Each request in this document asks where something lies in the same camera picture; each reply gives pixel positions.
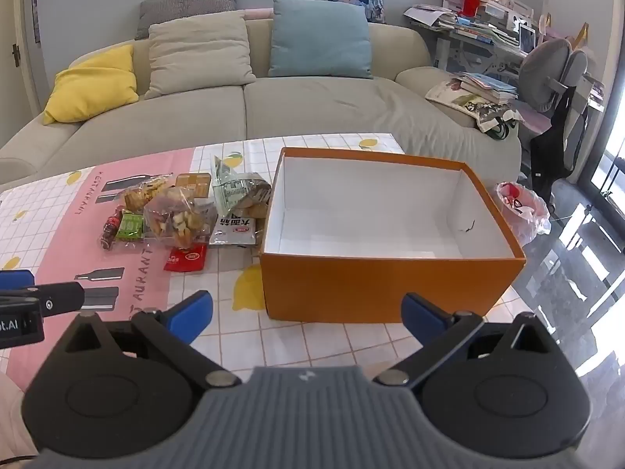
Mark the white tablet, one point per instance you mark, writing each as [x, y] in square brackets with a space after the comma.
[527, 38]

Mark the stack of books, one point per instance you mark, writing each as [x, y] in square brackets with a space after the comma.
[488, 88]

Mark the beige pillow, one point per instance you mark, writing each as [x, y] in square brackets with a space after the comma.
[195, 53]

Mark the orange cardboard box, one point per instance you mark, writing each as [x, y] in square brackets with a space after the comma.
[390, 283]

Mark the glass balcony door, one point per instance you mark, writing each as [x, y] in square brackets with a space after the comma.
[610, 156]

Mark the pink cushion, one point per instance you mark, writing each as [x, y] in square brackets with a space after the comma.
[259, 13]

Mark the orange brown cracker packet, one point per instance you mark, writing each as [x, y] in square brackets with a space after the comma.
[193, 181]

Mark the pile of papers and books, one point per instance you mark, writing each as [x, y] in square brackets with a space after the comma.
[468, 29]

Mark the pink white printed tablecloth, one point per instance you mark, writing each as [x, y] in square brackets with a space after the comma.
[73, 234]

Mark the clear bag of cookies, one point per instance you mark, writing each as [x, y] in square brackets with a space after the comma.
[144, 193]

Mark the red snack packet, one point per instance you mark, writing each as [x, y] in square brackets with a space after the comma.
[185, 259]

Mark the clear bag of cube snacks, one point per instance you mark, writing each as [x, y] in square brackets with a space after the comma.
[178, 222]

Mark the green white bread bag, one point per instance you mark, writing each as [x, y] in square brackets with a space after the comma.
[234, 190]

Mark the yellow pillow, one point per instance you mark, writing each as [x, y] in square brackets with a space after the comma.
[88, 88]

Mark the light blue pillow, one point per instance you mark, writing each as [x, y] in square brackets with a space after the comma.
[317, 39]

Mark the white cluttered desk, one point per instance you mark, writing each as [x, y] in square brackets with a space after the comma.
[454, 51]

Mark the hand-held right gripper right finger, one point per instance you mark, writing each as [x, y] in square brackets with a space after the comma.
[422, 315]

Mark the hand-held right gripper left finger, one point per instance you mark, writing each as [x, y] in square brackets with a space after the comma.
[193, 315]

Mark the bottle shaped candy pack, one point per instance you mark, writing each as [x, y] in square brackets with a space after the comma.
[111, 229]

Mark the small green snack packet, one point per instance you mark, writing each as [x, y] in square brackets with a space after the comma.
[131, 225]

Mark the grey desk chair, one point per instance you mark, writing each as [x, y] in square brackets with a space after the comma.
[544, 73]

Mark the trash bin with pink bag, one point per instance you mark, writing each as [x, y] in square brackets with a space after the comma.
[522, 210]

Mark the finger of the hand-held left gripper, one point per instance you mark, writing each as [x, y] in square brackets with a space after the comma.
[58, 298]
[17, 281]

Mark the black garment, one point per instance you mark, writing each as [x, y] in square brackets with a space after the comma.
[556, 146]

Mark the beige sofa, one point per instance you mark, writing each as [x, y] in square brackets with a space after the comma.
[317, 107]

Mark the grey pillow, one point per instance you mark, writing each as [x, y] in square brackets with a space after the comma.
[185, 2]

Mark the white packet with red label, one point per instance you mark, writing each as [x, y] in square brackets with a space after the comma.
[234, 232]

